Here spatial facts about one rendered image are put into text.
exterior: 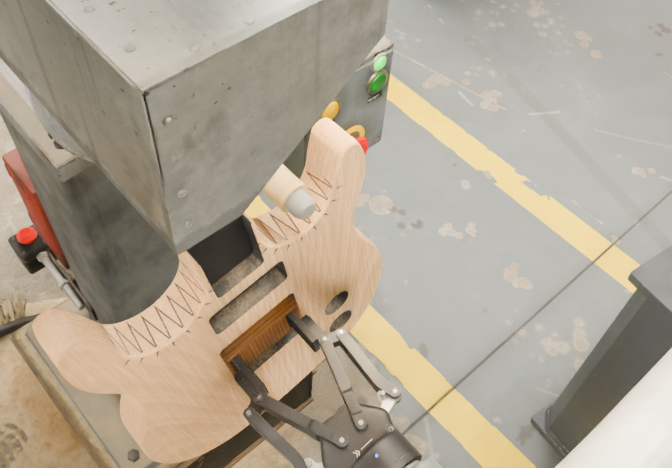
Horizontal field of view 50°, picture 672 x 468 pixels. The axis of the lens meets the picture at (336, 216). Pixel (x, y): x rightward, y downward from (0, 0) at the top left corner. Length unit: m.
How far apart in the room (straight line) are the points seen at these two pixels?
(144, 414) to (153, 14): 0.46
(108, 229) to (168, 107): 0.79
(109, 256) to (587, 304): 1.43
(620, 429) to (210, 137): 0.36
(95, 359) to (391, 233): 1.64
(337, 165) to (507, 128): 1.92
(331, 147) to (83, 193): 0.49
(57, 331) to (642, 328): 1.12
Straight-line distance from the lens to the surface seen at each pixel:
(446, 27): 2.92
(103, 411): 1.65
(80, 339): 0.62
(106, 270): 1.23
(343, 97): 1.01
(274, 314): 0.80
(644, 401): 0.60
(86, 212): 1.11
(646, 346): 1.51
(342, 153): 0.67
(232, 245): 0.67
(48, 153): 0.92
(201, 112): 0.40
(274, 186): 0.66
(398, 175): 2.35
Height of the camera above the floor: 1.78
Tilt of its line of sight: 53 degrees down
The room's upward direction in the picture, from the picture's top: 4 degrees clockwise
